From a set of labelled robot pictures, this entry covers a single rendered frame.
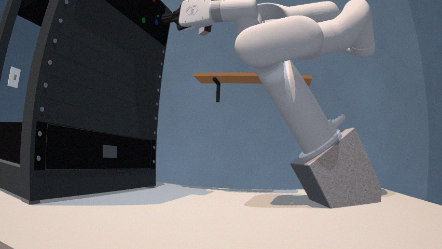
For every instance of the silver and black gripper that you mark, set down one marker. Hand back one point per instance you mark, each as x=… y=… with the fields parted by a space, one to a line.
x=192 y=14

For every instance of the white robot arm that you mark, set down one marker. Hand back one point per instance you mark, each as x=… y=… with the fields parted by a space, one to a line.
x=300 y=32

